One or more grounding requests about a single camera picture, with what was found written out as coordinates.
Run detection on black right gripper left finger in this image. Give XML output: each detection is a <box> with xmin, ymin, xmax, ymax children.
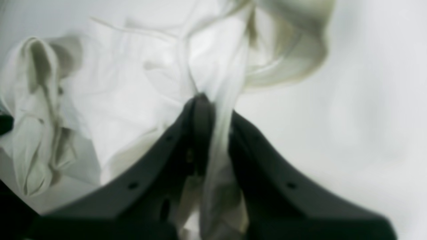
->
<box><xmin>23</xmin><ymin>94</ymin><xmax>216</xmax><ymax>240</ymax></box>

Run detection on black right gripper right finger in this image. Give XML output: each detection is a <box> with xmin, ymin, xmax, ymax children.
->
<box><xmin>229</xmin><ymin>112</ymin><xmax>399</xmax><ymax>240</ymax></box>

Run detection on white printed T-shirt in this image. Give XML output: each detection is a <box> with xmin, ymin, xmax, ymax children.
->
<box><xmin>1</xmin><ymin>0</ymin><xmax>334</xmax><ymax>240</ymax></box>

